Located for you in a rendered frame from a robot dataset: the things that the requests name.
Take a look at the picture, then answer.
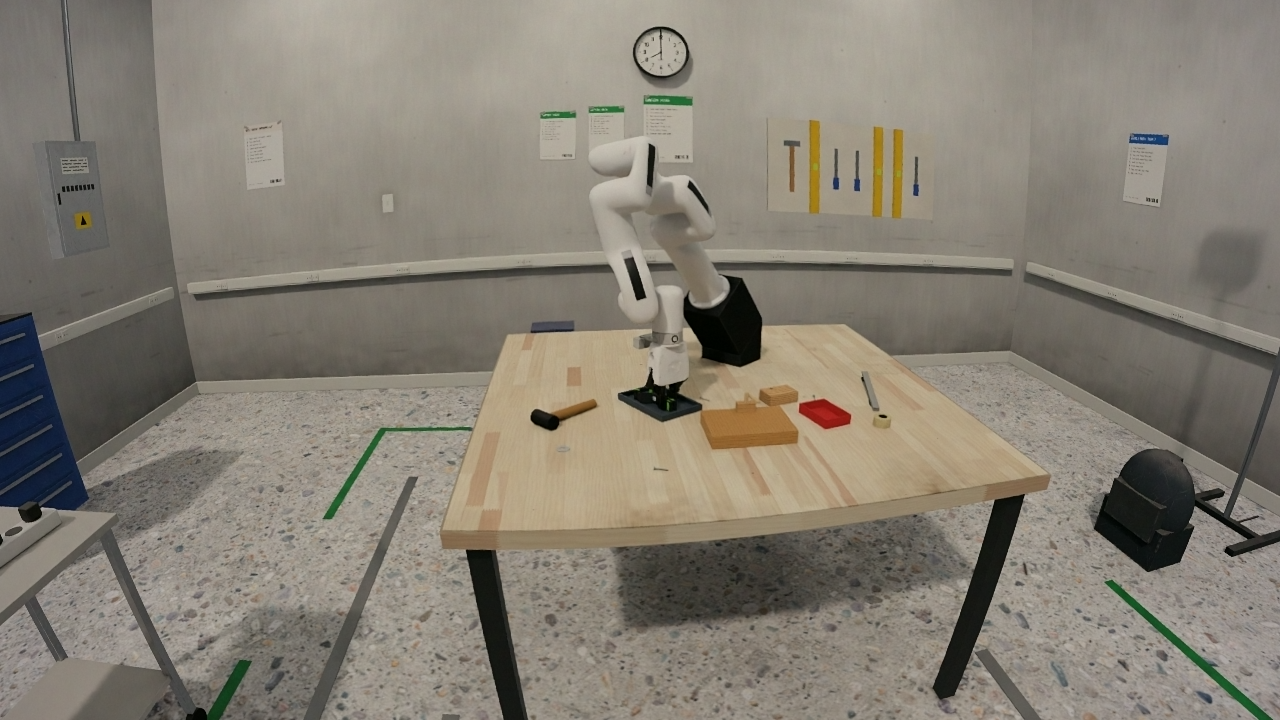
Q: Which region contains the grey long flat bar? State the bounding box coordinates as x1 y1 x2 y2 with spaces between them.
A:
861 372 881 411

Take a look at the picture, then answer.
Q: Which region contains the red open tray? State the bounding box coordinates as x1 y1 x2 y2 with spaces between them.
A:
799 398 851 429

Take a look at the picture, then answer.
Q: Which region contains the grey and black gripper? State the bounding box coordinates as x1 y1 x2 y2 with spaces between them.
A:
645 341 689 411

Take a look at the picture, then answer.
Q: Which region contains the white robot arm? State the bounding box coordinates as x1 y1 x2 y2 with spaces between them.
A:
588 136 730 350

